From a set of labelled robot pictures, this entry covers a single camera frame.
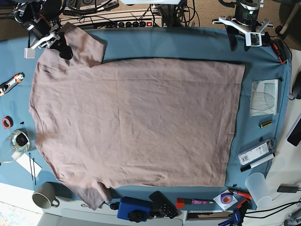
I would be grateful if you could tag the clear plastic case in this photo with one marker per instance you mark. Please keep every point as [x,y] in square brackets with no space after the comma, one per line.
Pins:
[257,151]

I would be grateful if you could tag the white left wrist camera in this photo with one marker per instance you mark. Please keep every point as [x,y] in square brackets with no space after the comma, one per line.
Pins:
[253,39]

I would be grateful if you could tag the grey ceramic mug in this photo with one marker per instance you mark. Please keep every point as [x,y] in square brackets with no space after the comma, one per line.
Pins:
[44,197]

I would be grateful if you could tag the black computer mouse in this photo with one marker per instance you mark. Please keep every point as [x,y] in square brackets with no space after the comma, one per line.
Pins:
[296,89]

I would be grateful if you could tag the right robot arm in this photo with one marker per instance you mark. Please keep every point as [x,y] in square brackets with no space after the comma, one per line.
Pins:
[41,19]

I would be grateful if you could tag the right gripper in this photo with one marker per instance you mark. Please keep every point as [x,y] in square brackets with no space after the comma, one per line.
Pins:
[54,40]

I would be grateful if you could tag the red tape roll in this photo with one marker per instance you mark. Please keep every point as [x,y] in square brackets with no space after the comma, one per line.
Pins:
[7,122]

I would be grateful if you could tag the translucent plastic cup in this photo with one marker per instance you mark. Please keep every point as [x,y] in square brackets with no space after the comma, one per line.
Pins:
[258,188]

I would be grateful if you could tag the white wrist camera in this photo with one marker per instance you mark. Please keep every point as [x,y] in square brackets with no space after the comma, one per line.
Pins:
[29,53]
[253,39]

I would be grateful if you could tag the red block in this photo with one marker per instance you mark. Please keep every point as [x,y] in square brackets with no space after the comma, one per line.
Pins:
[181,202]

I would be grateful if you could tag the clear tape roll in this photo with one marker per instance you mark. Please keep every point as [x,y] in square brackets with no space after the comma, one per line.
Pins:
[14,146]

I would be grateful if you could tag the black zip tie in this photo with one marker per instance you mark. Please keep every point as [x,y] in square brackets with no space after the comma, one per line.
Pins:
[32,167]

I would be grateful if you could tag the blue table cloth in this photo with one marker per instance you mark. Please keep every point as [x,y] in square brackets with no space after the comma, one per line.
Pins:
[261,63]

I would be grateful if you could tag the purple tube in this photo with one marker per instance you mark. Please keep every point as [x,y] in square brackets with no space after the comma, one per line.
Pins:
[201,202]

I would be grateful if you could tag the white paper card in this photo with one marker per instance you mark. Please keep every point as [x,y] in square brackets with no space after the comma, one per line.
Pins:
[25,163]

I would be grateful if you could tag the disc in paper sleeve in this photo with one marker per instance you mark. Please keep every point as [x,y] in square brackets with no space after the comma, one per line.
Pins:
[225,200]

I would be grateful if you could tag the blue black clamp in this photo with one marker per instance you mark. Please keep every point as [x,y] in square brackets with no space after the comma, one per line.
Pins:
[237,216]

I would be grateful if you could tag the black smartphone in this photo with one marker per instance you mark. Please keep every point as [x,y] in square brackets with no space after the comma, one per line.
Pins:
[294,136]

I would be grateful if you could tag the red black cutter tool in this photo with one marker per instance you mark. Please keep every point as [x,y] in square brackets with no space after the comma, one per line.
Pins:
[279,49]

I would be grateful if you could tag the black remote control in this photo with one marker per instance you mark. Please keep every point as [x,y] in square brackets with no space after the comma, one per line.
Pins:
[164,205]

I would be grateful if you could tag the white marker pen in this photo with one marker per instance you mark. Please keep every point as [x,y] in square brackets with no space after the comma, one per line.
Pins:
[258,162]

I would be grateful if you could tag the dusty pink T-shirt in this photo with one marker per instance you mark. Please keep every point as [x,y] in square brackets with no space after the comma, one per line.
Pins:
[144,122]

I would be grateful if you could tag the red handled screwdriver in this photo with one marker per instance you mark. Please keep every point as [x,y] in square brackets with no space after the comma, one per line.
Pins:
[240,192]

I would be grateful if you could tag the black power strip red switch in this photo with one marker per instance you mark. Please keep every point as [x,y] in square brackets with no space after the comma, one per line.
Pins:
[135,24]

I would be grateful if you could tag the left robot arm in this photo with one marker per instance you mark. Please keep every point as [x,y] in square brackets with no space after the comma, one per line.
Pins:
[245,23]

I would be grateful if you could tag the blue box with knob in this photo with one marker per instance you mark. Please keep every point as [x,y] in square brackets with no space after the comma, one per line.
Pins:
[134,210]

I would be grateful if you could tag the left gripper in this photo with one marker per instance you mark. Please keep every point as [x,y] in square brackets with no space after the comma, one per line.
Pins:
[233,25]

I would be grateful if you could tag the orange white utility knife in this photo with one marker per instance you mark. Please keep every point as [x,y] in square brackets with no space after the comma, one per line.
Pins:
[9,84]

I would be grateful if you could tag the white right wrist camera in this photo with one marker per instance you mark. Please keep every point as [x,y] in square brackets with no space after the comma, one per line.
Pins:
[29,53]

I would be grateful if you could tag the green gold battery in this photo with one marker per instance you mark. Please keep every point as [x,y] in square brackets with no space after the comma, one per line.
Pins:
[265,124]

